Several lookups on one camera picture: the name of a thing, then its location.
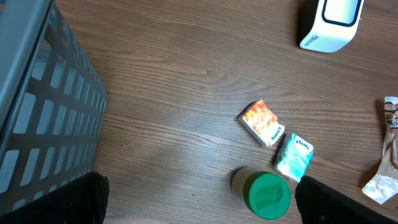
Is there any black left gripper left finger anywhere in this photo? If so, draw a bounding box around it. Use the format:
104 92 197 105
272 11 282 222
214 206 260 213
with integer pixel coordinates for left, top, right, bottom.
1 172 109 224

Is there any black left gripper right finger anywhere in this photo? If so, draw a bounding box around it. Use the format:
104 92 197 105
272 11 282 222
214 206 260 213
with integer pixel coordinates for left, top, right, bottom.
295 175 397 224

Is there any teal white small packet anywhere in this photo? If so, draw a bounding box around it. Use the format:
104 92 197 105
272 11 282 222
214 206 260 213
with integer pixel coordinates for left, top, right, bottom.
274 133 313 182

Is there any green lid jar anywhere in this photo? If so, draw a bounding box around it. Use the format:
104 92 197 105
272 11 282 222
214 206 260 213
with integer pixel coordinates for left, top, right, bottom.
231 166 291 220

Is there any beige brown snack bag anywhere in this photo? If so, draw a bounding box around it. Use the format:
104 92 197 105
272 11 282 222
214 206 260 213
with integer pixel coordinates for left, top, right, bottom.
362 96 397 205

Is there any orange white small box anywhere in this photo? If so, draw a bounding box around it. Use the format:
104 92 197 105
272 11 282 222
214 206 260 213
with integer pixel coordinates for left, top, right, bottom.
239 100 285 147

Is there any white barcode scanner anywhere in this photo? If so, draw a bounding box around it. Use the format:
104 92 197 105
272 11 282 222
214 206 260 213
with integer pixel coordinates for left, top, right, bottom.
298 0 364 54

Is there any grey plastic mesh basket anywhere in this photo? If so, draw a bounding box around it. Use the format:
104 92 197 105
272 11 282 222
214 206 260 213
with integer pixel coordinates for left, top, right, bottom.
1 0 107 215

